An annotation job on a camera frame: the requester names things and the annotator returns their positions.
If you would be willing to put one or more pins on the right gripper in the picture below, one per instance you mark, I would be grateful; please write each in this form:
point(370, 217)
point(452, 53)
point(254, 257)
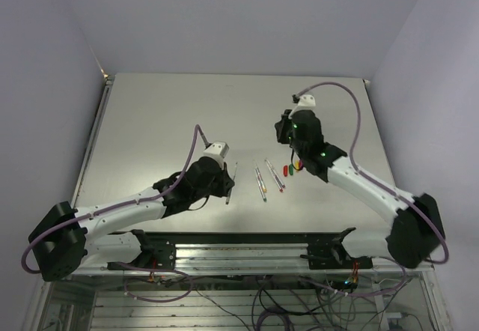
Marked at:
point(281, 126)

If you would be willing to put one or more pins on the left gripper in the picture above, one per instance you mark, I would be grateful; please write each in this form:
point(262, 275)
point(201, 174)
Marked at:
point(226, 182)

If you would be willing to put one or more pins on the green marker pen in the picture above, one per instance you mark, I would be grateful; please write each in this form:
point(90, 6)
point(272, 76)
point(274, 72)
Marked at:
point(260, 186)

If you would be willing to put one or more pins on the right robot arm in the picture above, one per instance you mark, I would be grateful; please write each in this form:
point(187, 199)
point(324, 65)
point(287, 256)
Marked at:
point(415, 226)

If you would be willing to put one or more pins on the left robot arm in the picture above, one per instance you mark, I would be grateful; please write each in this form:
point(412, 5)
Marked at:
point(63, 239)

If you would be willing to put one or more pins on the purple marker pen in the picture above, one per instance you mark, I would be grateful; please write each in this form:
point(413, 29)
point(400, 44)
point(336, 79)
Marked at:
point(273, 168)

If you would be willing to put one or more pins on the yellow marker pen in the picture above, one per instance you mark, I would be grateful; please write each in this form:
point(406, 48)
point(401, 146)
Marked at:
point(257, 167)

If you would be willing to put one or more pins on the red marker pen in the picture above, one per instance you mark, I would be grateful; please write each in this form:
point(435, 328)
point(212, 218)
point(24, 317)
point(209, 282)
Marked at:
point(277, 182)

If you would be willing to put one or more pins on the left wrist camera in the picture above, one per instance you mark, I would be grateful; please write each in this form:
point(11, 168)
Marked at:
point(217, 150)

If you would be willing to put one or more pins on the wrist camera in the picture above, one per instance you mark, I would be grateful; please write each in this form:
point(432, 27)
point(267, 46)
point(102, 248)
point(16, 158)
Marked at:
point(306, 102)
point(217, 150)

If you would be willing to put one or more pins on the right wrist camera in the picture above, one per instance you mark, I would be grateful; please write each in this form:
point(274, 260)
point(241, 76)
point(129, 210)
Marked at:
point(306, 102)

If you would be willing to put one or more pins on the aluminium frame rail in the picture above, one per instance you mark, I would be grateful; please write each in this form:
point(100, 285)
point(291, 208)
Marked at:
point(198, 258)

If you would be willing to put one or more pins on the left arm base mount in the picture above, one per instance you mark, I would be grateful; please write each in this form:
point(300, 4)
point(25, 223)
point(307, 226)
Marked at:
point(143, 251)

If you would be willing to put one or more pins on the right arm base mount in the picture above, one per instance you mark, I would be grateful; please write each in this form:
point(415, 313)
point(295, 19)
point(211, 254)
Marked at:
point(325, 252)

